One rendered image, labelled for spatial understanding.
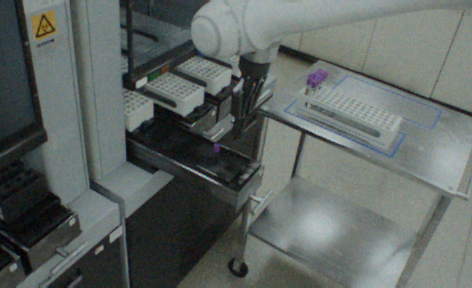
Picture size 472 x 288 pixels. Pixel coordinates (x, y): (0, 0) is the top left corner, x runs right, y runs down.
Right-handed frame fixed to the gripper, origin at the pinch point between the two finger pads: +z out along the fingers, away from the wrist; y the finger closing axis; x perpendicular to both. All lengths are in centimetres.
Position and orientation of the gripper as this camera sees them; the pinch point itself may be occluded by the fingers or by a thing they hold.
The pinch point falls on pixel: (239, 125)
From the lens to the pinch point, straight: 117.7
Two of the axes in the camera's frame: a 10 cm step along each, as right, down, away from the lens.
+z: -1.9, 7.7, 6.1
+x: 7.9, 4.9, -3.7
